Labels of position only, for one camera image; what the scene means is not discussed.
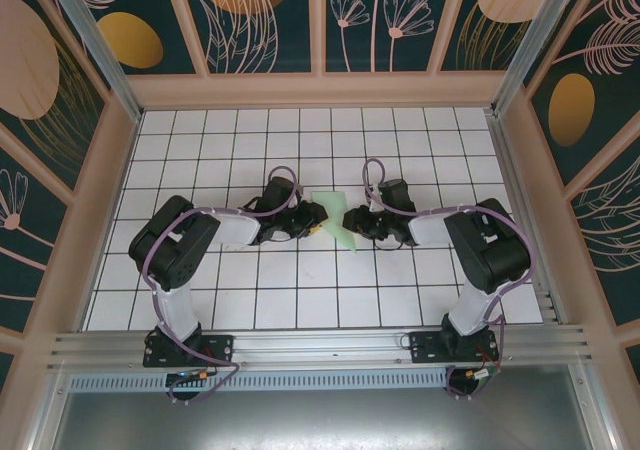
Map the light green paper sheet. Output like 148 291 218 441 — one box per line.
310 189 359 255

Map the grey metal sheet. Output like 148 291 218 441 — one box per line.
49 389 616 450

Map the dark panel with pink flowers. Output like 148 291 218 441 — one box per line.
319 0 451 76

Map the dark panel with orange circle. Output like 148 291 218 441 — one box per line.
169 0 321 77

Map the dark panel with gold oval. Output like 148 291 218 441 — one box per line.
74 0 209 77

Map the dark panel with fern outlines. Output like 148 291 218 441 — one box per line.
562 139 640 329

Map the dark panel, oval and fern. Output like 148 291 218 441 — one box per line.
522 0 640 189

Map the dark panel with single flower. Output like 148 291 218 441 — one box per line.
0 124 76 339

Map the dark panel, large pale disc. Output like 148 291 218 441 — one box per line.
0 0 111 199

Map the long aluminium mounting rail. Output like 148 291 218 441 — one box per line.
47 324 594 376

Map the aluminium side rail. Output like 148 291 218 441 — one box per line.
487 112 569 329

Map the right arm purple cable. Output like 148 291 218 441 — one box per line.
362 158 537 402

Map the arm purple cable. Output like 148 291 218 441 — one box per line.
362 158 537 402
141 164 306 405

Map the slotted grey cable duct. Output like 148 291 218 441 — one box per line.
67 369 576 394

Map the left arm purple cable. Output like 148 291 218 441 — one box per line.
141 164 306 405

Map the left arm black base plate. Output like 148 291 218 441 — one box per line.
143 332 236 370

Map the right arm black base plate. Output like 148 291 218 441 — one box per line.
408 330 501 366

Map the aluminium corner post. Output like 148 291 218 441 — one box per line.
42 0 146 124
488 0 589 119

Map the aluminium frame leg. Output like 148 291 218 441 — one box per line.
573 369 620 450
27 372 74 450

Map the plain dark wall panel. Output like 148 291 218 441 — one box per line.
0 327 26 391
617 337 640 450

